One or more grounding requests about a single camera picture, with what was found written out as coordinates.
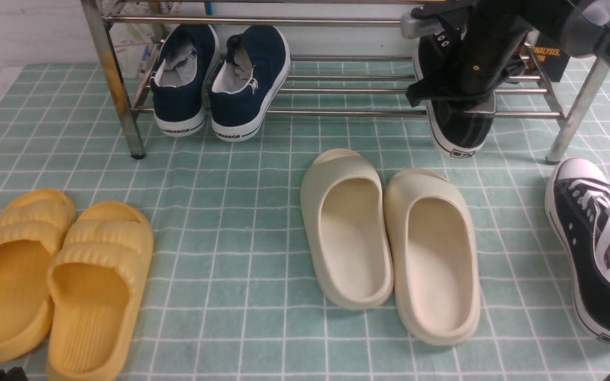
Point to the metal shoe rack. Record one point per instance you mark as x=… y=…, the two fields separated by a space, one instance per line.
x=100 y=21

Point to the black canvas sneaker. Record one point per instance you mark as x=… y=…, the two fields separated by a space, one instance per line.
x=577 y=204
x=458 y=134

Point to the right yellow rubber slipper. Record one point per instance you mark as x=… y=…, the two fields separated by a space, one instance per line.
x=97 y=282

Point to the left cream foam slipper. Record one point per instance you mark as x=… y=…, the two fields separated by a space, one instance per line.
x=341 y=200

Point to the cream foam slipper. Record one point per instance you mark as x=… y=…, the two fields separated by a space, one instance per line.
x=341 y=200
x=435 y=261

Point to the left navy canvas sneaker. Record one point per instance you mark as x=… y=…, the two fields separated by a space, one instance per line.
x=179 y=77

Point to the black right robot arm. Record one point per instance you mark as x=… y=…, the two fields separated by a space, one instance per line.
x=580 y=28

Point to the navy canvas sneaker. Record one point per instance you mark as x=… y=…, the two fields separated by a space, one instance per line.
x=179 y=77
x=255 y=67

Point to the left yellow rubber slipper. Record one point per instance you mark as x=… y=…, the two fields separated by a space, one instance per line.
x=32 y=230

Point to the black object at bottom edge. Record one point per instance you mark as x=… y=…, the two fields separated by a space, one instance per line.
x=13 y=374

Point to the yellow rubber slipper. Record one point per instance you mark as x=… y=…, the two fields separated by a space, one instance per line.
x=32 y=230
x=97 y=282

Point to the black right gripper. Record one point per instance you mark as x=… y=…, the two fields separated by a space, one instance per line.
x=483 y=37

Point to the paper map behind rack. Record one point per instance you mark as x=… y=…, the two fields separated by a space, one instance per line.
x=133 y=42

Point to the right cream foam slipper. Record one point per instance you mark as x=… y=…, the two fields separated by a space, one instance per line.
x=435 y=261

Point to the green checkered tablecloth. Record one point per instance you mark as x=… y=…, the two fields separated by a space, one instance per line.
x=232 y=294

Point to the right navy canvas sneaker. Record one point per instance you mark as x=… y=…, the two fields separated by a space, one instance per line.
x=255 y=67

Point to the dark image processing book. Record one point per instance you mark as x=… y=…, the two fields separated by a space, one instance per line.
x=553 y=61

